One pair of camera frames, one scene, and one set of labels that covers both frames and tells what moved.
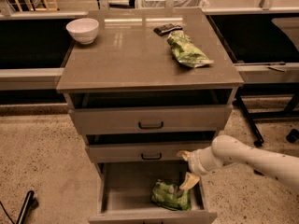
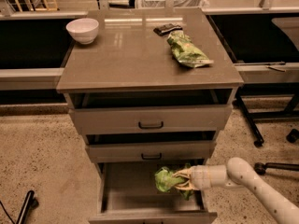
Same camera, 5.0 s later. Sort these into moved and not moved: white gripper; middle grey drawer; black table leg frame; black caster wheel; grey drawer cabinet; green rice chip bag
Moved: green rice chip bag; white gripper
Not moved: black table leg frame; middle grey drawer; grey drawer cabinet; black caster wheel
